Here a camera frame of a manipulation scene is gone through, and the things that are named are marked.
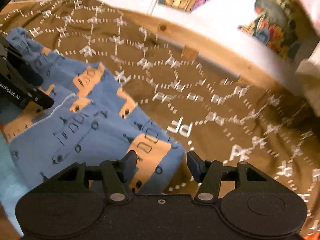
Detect dark floral poster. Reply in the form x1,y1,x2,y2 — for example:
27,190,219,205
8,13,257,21
238,0,306,60

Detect white hanging garment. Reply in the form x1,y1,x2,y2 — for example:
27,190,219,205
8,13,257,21
295,59,320,117

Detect wooden bed frame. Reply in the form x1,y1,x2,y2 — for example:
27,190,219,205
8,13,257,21
1,0,285,90

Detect pink quilted garment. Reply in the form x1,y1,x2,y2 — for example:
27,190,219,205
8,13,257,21
291,0,320,37

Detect brown PF-patterned bedspread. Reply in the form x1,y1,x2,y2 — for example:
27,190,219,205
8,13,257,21
0,0,320,238

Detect blue pants with orange cars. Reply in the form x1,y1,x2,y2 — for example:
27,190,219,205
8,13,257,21
1,27,185,194

